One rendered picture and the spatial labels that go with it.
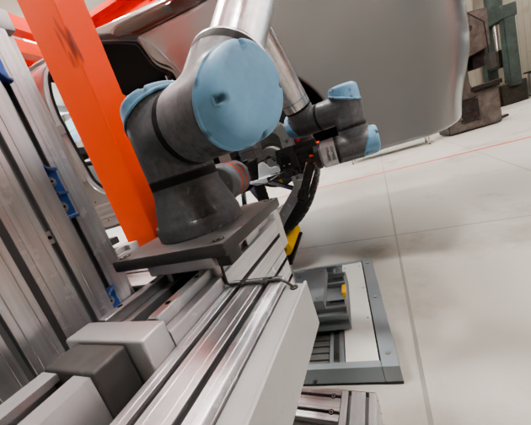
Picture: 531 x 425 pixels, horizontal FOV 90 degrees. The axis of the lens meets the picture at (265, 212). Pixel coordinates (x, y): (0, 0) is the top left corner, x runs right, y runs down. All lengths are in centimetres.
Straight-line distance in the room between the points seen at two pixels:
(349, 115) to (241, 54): 44
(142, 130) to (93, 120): 87
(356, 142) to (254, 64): 44
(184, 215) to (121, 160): 84
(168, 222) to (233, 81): 23
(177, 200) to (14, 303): 23
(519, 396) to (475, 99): 632
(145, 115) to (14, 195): 20
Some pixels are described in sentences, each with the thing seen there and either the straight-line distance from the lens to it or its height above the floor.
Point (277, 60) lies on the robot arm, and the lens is 75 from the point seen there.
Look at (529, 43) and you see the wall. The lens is 1224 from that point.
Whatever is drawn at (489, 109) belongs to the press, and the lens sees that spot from 724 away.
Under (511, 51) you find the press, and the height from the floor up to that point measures 138.
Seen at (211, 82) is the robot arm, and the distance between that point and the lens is 32.
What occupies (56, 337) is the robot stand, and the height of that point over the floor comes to 76.
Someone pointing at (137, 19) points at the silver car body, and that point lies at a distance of 197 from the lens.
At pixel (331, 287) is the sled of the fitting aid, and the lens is 148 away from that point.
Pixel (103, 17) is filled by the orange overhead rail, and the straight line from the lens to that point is 486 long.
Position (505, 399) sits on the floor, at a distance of 121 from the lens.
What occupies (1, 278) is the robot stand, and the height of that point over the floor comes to 86.
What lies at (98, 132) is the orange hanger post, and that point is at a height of 118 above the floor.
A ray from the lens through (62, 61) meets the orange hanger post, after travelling 139.
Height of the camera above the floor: 91
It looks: 12 degrees down
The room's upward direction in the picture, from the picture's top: 18 degrees counter-clockwise
